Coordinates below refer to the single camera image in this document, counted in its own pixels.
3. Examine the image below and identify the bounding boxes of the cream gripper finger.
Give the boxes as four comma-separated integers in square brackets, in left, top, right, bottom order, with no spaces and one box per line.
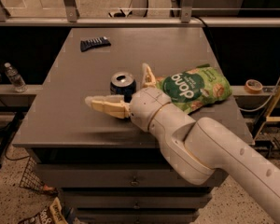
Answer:
[142,63,157,88]
[85,94,130,119]

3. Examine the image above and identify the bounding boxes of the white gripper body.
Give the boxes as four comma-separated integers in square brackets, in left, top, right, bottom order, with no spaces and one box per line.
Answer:
[130,87,171,132]

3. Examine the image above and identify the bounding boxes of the blue pepsi can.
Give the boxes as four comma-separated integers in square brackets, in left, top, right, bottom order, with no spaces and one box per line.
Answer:
[110,71,136,103]

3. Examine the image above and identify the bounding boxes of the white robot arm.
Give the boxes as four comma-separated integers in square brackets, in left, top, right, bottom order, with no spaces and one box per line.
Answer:
[85,64,280,224]

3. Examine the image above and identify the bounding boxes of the green dang chips bag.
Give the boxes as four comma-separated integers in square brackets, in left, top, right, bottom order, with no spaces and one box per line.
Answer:
[156,64,232,114]

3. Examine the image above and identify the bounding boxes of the grey drawer cabinet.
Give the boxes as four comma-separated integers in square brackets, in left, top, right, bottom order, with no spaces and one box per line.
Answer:
[11,27,256,224]

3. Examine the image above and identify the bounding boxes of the dark blue snack bar wrapper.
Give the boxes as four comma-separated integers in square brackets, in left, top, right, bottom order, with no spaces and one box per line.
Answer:
[80,36,111,52]

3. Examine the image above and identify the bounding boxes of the clear plastic water bottle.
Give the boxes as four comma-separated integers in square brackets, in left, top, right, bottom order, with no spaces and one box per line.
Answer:
[4,63,27,92]

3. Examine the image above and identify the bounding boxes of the roll of masking tape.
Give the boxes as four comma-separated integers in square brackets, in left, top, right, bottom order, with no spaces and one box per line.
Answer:
[245,79,263,94]

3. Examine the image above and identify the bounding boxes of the brown snack bag on floor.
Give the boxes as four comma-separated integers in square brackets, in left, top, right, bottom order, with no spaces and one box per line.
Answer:
[18,198,68,224]

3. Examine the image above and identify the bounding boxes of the black stand leg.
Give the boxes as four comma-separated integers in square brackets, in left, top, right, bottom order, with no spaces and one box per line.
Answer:
[0,112,23,169]

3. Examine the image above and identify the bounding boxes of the grey metal railing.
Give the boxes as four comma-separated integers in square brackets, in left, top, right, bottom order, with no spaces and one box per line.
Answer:
[0,0,280,27]

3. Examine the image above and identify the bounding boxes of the wire mesh basket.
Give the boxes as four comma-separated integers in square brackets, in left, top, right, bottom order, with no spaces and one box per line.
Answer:
[20,158,56,194]

